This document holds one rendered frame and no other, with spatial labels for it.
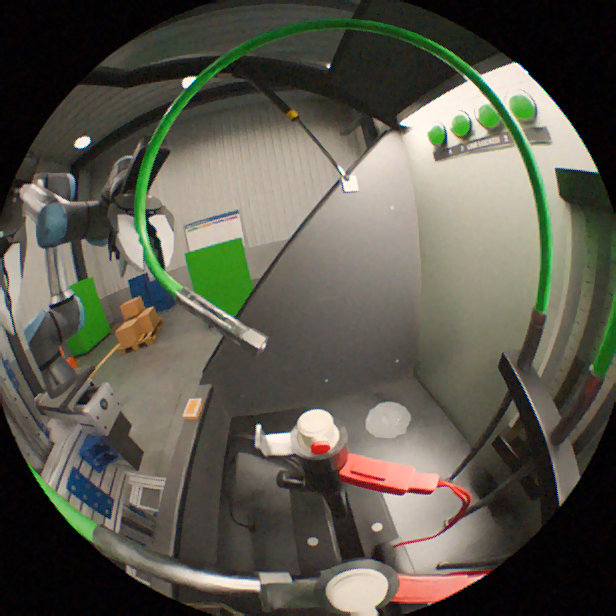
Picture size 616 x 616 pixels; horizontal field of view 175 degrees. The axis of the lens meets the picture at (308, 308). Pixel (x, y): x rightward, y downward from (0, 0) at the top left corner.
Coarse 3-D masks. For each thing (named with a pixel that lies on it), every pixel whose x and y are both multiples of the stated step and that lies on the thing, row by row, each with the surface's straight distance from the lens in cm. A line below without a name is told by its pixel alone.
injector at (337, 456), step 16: (336, 448) 10; (304, 464) 11; (320, 464) 11; (336, 464) 11; (288, 480) 15; (304, 480) 15; (320, 480) 13; (336, 480) 13; (336, 496) 18; (336, 512) 25
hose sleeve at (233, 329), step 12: (180, 300) 21; (192, 300) 20; (204, 300) 20; (192, 312) 20; (204, 312) 19; (216, 312) 19; (216, 324) 19; (228, 324) 18; (240, 324) 18; (228, 336) 18; (240, 336) 18
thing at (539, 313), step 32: (288, 32) 24; (384, 32) 23; (224, 64) 24; (192, 96) 25; (160, 128) 25; (512, 128) 20; (544, 192) 20; (544, 224) 20; (544, 256) 20; (544, 288) 21; (544, 320) 22
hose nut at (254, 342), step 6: (252, 330) 18; (246, 336) 18; (252, 336) 18; (258, 336) 18; (264, 336) 18; (246, 342) 18; (252, 342) 17; (258, 342) 17; (264, 342) 18; (246, 348) 18; (252, 348) 18; (258, 348) 17; (264, 348) 19; (252, 354) 18; (258, 354) 19
